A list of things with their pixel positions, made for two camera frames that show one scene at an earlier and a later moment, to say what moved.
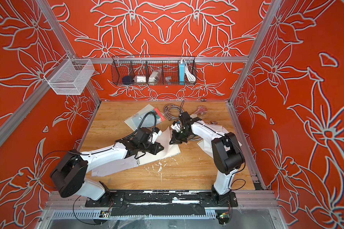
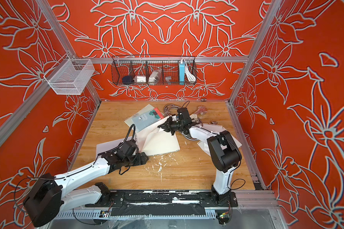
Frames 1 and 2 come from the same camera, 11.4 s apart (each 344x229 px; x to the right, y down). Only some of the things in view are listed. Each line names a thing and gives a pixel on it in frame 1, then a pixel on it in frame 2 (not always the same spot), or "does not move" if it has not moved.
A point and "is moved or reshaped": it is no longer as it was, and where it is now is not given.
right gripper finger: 173,141 to 166,126
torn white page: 216,127 does not move
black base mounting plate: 162,203 does not move
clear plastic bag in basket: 154,78 does not move
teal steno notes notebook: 149,121 does not move
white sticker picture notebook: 166,140 is moved or reshaped
